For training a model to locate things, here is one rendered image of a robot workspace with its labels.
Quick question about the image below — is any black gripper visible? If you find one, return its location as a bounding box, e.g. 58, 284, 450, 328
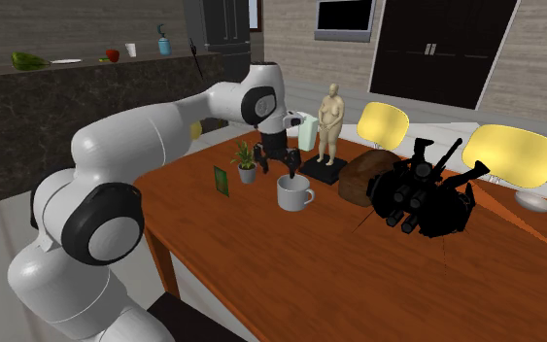
253, 130, 301, 181

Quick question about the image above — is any potted plant in grey pot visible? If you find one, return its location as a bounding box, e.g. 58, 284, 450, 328
229, 139, 258, 186

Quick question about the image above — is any white mug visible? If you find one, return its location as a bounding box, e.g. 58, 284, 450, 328
276, 173, 317, 213

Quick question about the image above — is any pale green jug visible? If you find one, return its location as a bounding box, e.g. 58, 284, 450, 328
296, 111, 321, 154

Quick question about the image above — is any green card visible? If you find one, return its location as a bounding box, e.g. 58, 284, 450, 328
213, 164, 231, 198

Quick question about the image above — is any beige figure on black base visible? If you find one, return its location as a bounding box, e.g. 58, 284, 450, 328
299, 83, 349, 187

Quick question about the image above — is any brown bread loaf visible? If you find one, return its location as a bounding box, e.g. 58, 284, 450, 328
337, 149, 400, 209

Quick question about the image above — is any brown wooden table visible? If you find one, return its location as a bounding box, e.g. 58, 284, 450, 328
132, 128, 547, 342

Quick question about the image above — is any dark refrigerator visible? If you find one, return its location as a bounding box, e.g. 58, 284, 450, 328
182, 0, 265, 85

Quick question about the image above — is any grey framed window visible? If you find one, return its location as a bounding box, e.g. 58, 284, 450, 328
313, 0, 378, 44

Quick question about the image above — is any dark robot stand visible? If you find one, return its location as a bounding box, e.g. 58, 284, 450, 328
147, 291, 248, 342

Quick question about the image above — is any dark double door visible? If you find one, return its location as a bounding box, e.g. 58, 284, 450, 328
368, 0, 524, 112

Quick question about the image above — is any dark marble counter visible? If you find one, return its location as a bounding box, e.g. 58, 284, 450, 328
0, 23, 229, 211

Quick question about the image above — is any grey frying pan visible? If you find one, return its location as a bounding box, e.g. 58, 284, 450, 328
513, 189, 547, 218

